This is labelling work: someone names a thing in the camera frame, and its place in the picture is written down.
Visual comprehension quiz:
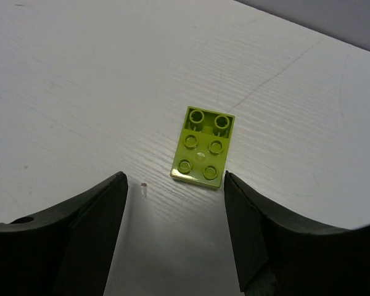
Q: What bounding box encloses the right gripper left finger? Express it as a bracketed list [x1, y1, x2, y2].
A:
[0, 172, 128, 295]

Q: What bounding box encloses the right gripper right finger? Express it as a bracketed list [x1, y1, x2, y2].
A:
[224, 172, 370, 295]

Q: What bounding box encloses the yellow-green lego brick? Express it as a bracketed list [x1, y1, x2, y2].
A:
[170, 106, 235, 189]

